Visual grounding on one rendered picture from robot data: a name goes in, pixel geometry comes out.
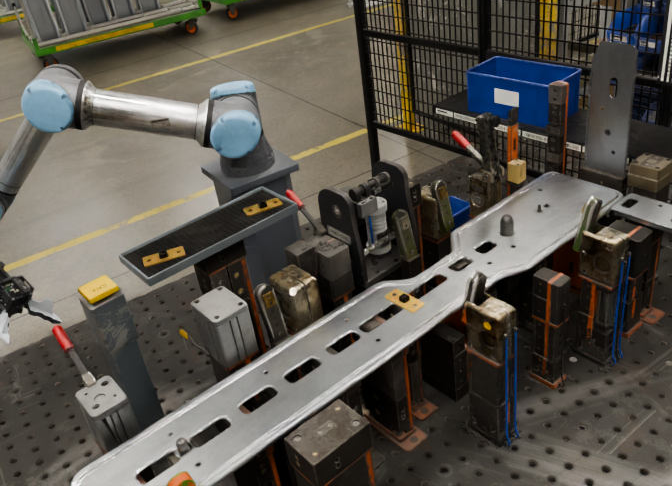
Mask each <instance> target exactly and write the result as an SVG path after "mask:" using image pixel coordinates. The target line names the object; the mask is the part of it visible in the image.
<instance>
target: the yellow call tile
mask: <svg viewBox="0 0 672 486"><path fill-rule="evenodd" d="M118 290H119V288H118V286H117V285H116V284H115V283H114V282H113V281H112V280H111V279H110V278H109V277H107V276H106V275H103V276H101V277H99V278H97V279H95V280H93V281H91V282H89V283H87V284H85V285H83V286H81V287H79V288H78V291H79V293H80V294H81V295H82V296H83V297H84V298H85V299H86V300H87V301H88V302H89V303H90V304H93V303H95V302H97V301H99V300H101V299H103V298H104V297H106V296H108V295H110V294H112V293H114V292H116V291H118Z"/></svg>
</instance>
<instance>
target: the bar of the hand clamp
mask: <svg viewBox="0 0 672 486"><path fill-rule="evenodd" d="M475 121H476V122H477V125H478V132H479V139H480V145H481V152H482V159H483V165H484V171H489V172H490V173H491V174H492V176H493V169H492V167H493V168H494V169H495V170H496V171H497V174H496V175H495V176H493V182H491V183H494V178H497V179H500V178H501V171H500V164H499V157H498V150H497V143H496V135H495V128H494V127H498V126H499V124H500V121H501V120H500V117H499V116H498V115H493V114H492V113H489V112H485V113H483V114H481V115H479V116H477V117H476V119H475Z"/></svg>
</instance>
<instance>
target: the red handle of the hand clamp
mask: <svg viewBox="0 0 672 486"><path fill-rule="evenodd" d="M452 138H453V139H454V140H455V141H456V142H457V143H458V144H459V145H460V146H461V147H462V148H463V149H464V150H466V151H467V152H468V153H469V154H470V155H471V157H472V158H473V159H474V160H475V161H476V162H477V163H478V164H479V165H480V166H481V167H482V168H483V169H484V165H483V159H482V156H481V155H480V154H479V153H478V152H477V151H476V150H475V149H474V148H473V147H472V146H471V144H470V143H469V142H468V141H467V140H466V139H465V138H464V137H463V135H462V134H461V133H460V132H459V131H453V132H452Z"/></svg>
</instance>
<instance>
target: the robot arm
mask: <svg viewBox="0 0 672 486"><path fill-rule="evenodd" d="M256 93H257V92H256V90H255V87H254V84H253V83H252V82H250V81H235V82H229V83H225V84H221V85H218V86H215V87H213V88H212V89H211V91H210V95H211V98H210V99H211V100H209V99H207V100H206V101H204V102H203V103H202V104H193V103H187V102H180V101H174V100H167V99H161V98H154V97H148V96H141V95H135V94H128V93H122V92H116V91H109V90H103V89H97V88H95V87H94V86H93V84H92V83H91V82H90V81H88V80H84V79H83V78H82V76H81V75H80V74H79V72H77V71H76V70H75V69H73V68H72V67H70V66H67V65H62V64H54V65H50V66H48V67H46V68H44V69H43V70H42V71H41V72H40V73H39V74H38V75H37V77H36V78H35V79H34V80H33V81H32V82H31V83H29V84H28V85H27V87H26V88H25V91H24V93H23V95H22V99H21V107H22V111H23V114H24V116H25V117H26V118H25V119H24V121H23V123H22V125H21V126H20V128H19V130H18V132H17V133H16V135H15V137H14V138H13V140H12V142H11V144H10V145H9V147H8V149H7V151H6V152H5V154H4V156H3V158H2V159H1V161H0V221H1V219H2V218H3V216H4V215H5V213H6V211H7V210H8V208H9V207H10V206H11V205H12V203H13V202H14V200H15V197H16V195H17V193H18V192H19V190H20V188H21V186H22V185H23V183H24V182H25V180H26V178H27V177H28V175H29V173H30V172H31V170H32V168H33V167H34V165H35V164H36V162H37V160H38V159H39V157H40V155H41V154H42V152H43V150H44V149H45V147H46V145H47V144H48V142H49V141H50V139H51V137H52V136H53V134H54V133H58V132H61V131H64V130H66V129H67V128H70V129H77V130H86V129H88V128H89V127H90V126H93V125H96V126H103V127H110V128H117V129H124V130H130V131H137V132H144V133H151V134H158V135H165V136H172V137H179V138H186V139H193V140H196V141H197V142H198V143H199V144H200V146H201V147H205V148H212V149H215V150H216V151H217V152H218V153H219V154H221V155H220V166H221V171H222V172H223V173H224V174H225V175H227V176H231V177H247V176H252V175H256V174H259V173H262V172H264V171H266V170H268V169H270V168H271V167H272V166H273V165H274V164H275V162H276V159H275V154H274V151H273V149H272V147H271V146H270V144H269V142H268V140H267V139H266V137H265V135H264V131H263V126H262V121H261V116H260V111H259V106H258V101H257V96H256ZM4 266H5V264H4V263H3V262H2V261H1V262H0V337H1V338H2V339H3V340H4V341H5V342H6V343H7V344H10V336H9V333H8V332H9V328H8V326H9V318H10V317H11V316H12V315H14V314H16V313H20V314H21V313H22V311H23V307H24V308H26V309H27V311H28V313H29V315H32V316H38V317H41V318H42V319H43V320H48V321H50V322H51V323H52V324H56V323H57V324H61V322H62V321H61V320H60V318H59V317H58V316H57V315H55V314H54V313H53V301H52V300H51V299H44V300H43V301H41V302H38V301H35V300H33V299H31V298H32V295H33V294H32V293H33V291H34V287H33V286H32V285H31V284H30V283H29V282H28V281H27V280H26V279H25V277H24V276H23V275H20V276H12V277H11V276H10V275H9V274H8V273H7V272H6V271H5V270H4ZM16 278H18V279H16ZM13 279H15V280H13ZM24 281H26V282H27V283H28V285H29V286H30V289H29V288H28V287H27V286H26V284H25V283H24Z"/></svg>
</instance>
